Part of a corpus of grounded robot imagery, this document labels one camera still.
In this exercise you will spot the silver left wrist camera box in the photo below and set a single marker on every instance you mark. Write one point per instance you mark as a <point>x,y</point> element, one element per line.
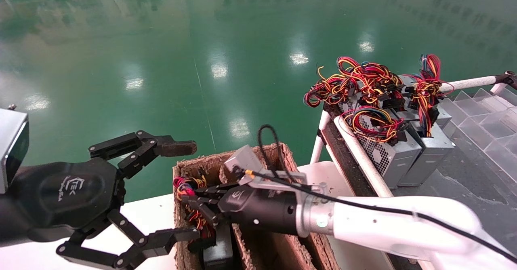
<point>11,148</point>

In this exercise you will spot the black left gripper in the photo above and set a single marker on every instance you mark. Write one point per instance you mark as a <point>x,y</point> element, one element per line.
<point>72,197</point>

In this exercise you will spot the short white tube rail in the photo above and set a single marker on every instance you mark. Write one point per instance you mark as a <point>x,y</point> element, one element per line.
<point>472,83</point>

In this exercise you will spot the black rail joint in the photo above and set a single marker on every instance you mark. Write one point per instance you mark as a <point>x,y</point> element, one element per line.
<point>509,79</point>

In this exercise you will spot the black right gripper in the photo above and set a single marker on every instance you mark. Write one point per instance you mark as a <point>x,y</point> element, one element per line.
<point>262,209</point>

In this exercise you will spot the brown cardboard box with dividers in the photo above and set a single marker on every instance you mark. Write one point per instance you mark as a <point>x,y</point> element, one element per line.
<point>278,157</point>

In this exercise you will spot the white conveyor frame leg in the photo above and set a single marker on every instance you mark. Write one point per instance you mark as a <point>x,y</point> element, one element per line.
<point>319,140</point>

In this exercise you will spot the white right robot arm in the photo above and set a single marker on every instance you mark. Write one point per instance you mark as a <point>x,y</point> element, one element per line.
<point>383,225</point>

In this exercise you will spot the black conveyor belt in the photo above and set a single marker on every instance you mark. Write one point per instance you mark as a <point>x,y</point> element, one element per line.
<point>464,181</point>

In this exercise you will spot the perforated gray power supply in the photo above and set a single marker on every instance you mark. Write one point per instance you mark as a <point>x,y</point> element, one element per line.
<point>391,161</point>

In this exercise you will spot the clear plastic divider tray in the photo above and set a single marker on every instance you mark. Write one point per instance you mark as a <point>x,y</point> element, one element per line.
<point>484,120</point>

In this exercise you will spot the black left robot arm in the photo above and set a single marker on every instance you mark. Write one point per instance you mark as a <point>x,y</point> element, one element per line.
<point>9,223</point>

